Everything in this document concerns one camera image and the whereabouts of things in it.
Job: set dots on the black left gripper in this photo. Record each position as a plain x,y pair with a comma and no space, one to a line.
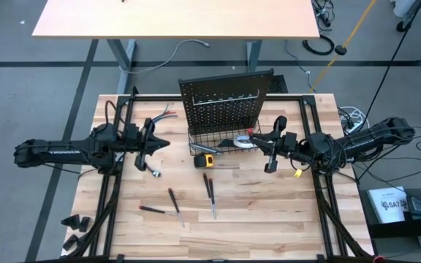
141,140

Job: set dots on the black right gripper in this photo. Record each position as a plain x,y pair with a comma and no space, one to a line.
285,142

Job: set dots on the white tape roll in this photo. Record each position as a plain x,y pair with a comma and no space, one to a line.
237,142

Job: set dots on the grey utility knife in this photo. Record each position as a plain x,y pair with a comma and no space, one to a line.
205,148

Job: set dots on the yellow black tape measure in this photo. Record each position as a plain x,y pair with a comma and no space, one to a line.
205,160

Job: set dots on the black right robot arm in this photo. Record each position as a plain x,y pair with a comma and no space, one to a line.
360,140

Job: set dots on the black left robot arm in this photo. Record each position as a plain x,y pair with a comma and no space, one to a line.
68,149

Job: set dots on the black flat tool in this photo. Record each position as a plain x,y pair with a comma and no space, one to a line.
227,142

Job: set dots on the yellow tag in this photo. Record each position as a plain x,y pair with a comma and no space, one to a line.
297,172

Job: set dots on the black mesh panel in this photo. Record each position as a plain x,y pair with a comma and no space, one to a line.
278,84

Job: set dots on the black metal pegboard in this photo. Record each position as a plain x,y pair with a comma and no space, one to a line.
225,95

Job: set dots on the black plastic wedge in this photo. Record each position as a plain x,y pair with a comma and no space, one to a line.
71,221
85,224
71,243

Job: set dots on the light wooden desk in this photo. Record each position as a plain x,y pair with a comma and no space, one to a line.
174,18

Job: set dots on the white booklet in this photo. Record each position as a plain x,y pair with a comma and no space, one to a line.
387,204

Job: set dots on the black storage bin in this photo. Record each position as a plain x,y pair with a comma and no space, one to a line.
397,228

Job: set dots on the red button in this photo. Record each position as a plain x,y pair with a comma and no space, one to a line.
378,259

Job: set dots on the small dark device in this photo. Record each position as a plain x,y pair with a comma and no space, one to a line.
420,204

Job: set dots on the silver hook rail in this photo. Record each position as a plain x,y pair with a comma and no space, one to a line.
225,99

